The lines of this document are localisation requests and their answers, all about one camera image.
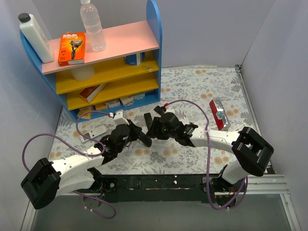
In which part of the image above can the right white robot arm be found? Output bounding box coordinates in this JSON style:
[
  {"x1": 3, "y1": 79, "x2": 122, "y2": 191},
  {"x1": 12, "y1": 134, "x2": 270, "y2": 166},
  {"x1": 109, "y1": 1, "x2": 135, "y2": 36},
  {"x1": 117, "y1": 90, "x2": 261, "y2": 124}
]
[{"x1": 147, "y1": 112, "x2": 274, "y2": 191}]

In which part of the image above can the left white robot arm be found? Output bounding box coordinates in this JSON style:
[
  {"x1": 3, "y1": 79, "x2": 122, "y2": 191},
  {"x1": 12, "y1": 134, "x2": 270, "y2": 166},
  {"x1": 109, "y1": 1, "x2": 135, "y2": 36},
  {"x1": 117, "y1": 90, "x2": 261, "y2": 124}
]
[{"x1": 21, "y1": 120, "x2": 152, "y2": 209}]

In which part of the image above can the slim black remote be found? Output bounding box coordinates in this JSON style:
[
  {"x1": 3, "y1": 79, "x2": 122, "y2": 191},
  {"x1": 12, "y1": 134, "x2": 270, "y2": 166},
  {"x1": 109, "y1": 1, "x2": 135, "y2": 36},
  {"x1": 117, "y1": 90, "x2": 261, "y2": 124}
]
[{"x1": 154, "y1": 106, "x2": 166, "y2": 116}]

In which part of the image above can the small white remote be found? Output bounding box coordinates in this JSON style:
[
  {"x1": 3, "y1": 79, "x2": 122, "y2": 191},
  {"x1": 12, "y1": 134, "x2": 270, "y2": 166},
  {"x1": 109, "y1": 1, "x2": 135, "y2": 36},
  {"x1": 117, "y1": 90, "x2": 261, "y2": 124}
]
[{"x1": 236, "y1": 123, "x2": 249, "y2": 131}]

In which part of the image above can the blue pink yellow shelf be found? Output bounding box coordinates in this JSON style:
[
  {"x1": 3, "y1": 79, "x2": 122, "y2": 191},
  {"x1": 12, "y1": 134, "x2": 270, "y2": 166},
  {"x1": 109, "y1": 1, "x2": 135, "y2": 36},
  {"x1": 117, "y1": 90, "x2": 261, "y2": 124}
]
[{"x1": 21, "y1": 0, "x2": 162, "y2": 121}]

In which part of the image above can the yellow box bottom shelf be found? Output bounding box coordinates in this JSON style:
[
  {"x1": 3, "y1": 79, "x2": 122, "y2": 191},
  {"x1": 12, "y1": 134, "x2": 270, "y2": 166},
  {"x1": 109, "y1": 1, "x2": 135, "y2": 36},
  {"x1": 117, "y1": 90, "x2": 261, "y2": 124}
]
[{"x1": 77, "y1": 106, "x2": 93, "y2": 120}]

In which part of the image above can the red white carton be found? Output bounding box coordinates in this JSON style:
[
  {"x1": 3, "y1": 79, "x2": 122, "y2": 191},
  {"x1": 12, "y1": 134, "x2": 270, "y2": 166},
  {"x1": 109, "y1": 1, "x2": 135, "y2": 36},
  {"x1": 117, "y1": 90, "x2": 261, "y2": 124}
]
[{"x1": 79, "y1": 83, "x2": 108, "y2": 103}]

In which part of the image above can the blue white can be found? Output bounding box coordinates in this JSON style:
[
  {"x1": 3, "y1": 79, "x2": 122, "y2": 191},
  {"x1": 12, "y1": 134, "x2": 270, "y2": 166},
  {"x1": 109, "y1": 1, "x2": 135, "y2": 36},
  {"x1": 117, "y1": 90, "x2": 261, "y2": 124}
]
[{"x1": 124, "y1": 52, "x2": 145, "y2": 66}]

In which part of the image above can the red toothpaste box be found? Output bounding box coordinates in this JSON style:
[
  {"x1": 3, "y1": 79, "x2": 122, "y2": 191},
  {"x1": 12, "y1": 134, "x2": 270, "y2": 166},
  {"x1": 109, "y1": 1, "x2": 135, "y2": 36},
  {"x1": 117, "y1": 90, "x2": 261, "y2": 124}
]
[{"x1": 209, "y1": 99, "x2": 231, "y2": 131}]

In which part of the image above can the white jar on shelf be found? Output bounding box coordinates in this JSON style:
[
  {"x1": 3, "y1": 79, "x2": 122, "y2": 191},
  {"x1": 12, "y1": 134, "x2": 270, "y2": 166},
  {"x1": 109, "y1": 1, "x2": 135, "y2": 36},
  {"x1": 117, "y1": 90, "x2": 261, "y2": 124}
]
[{"x1": 70, "y1": 65, "x2": 95, "y2": 81}]

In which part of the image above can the orange razor box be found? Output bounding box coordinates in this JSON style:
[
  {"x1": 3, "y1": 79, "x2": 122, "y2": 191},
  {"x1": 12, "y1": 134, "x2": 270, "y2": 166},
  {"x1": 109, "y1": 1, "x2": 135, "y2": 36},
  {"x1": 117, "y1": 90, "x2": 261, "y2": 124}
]
[{"x1": 58, "y1": 32, "x2": 86, "y2": 66}]

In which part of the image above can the clear plastic water bottle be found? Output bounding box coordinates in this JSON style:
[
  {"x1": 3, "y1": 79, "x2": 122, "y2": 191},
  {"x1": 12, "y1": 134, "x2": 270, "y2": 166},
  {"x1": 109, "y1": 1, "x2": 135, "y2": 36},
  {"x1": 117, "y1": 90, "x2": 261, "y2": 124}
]
[{"x1": 80, "y1": 0, "x2": 106, "y2": 51}]

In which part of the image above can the white bottle black cap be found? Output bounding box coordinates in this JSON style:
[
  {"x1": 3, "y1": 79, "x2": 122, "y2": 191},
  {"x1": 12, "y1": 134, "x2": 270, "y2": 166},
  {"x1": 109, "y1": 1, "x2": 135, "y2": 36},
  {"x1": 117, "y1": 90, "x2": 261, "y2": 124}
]
[{"x1": 18, "y1": 13, "x2": 54, "y2": 63}]

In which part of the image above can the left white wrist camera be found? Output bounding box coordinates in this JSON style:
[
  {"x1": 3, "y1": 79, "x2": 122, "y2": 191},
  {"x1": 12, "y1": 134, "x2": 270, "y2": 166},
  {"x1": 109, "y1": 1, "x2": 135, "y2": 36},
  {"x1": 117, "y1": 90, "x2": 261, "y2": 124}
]
[{"x1": 109, "y1": 109, "x2": 129, "y2": 125}]

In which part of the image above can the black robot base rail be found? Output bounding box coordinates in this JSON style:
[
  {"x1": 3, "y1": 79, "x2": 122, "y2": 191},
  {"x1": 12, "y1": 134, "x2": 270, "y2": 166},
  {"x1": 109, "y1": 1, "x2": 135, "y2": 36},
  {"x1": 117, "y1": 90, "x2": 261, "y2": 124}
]
[{"x1": 79, "y1": 168, "x2": 241, "y2": 205}]

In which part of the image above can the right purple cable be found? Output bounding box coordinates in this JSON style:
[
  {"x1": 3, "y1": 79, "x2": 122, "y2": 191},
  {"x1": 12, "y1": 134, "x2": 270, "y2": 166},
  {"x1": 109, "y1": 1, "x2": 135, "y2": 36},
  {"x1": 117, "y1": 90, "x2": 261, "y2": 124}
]
[{"x1": 166, "y1": 100, "x2": 248, "y2": 210}]

